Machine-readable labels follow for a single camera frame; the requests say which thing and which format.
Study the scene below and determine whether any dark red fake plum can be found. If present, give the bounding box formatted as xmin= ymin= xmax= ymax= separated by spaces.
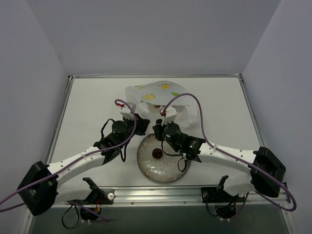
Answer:
xmin=152 ymin=148 xmax=163 ymax=159

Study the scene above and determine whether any white lemon-print plastic bag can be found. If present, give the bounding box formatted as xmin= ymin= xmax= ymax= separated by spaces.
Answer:
xmin=125 ymin=80 xmax=199 ymax=126

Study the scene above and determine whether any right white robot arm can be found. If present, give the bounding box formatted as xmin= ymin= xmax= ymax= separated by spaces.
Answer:
xmin=153 ymin=119 xmax=286 ymax=201

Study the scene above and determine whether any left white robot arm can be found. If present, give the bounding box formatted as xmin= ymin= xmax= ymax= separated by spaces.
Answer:
xmin=17 ymin=114 xmax=150 ymax=216

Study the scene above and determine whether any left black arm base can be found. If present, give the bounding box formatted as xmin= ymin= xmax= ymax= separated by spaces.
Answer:
xmin=66 ymin=177 xmax=115 ymax=222

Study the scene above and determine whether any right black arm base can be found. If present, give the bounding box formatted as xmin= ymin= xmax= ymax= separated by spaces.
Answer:
xmin=201 ymin=175 xmax=249 ymax=222

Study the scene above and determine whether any speckled round plate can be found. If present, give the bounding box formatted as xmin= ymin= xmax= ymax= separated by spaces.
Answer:
xmin=136 ymin=134 xmax=191 ymax=184

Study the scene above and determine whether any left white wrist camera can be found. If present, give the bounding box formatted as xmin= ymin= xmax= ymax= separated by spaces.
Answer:
xmin=117 ymin=103 xmax=136 ymax=120

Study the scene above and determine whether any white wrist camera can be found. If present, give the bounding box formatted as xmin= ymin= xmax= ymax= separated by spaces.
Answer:
xmin=160 ymin=106 xmax=177 ymax=126
xmin=117 ymin=103 xmax=136 ymax=120

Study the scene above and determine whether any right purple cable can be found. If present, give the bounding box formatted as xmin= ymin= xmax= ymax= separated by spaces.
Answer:
xmin=162 ymin=93 xmax=297 ymax=212

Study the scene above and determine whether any purple cable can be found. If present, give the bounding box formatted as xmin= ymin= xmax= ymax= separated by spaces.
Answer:
xmin=0 ymin=98 xmax=137 ymax=223
xmin=162 ymin=93 xmax=297 ymax=212

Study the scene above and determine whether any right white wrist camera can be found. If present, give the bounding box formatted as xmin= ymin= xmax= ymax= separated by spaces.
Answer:
xmin=160 ymin=106 xmax=177 ymax=126

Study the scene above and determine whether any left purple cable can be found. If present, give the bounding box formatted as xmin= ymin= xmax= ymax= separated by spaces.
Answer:
xmin=0 ymin=98 xmax=137 ymax=223

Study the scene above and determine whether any aluminium front rail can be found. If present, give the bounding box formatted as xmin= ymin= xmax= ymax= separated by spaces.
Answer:
xmin=26 ymin=184 xmax=291 ymax=209

